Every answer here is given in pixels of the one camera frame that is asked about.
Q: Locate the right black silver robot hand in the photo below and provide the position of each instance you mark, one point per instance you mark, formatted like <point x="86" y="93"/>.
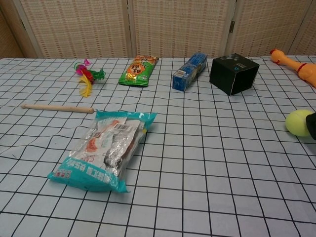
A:
<point x="312" y="126"/>

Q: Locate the yellow tennis ball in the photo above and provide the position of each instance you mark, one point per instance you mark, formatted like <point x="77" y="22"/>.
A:
<point x="295" y="123"/>

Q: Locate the black cardboard box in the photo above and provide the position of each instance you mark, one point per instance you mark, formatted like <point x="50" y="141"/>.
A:
<point x="229" y="74"/>

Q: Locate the blue snack pack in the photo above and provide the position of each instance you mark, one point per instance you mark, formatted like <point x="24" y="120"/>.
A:
<point x="188" y="72"/>

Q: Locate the yellow rubber chicken toy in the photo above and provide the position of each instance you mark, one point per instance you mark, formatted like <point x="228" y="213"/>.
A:
<point x="306" y="70"/>

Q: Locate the blue checkered tablecloth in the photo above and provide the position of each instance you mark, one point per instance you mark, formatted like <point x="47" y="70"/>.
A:
<point x="209" y="160"/>

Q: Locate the beige woven folding screen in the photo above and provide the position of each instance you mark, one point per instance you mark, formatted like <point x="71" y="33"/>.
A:
<point x="172" y="27"/>

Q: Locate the green orange snack bag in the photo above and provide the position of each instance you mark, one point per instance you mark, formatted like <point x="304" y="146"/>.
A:
<point x="137" y="72"/>

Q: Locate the teal silver snack bag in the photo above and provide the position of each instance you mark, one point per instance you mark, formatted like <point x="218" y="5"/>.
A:
<point x="106" y="153"/>

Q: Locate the colourful feather shuttlecock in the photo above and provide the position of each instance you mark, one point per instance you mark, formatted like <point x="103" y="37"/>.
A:
<point x="87" y="76"/>

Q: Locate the wooden stick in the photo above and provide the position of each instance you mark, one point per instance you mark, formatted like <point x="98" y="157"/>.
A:
<point x="56" y="108"/>

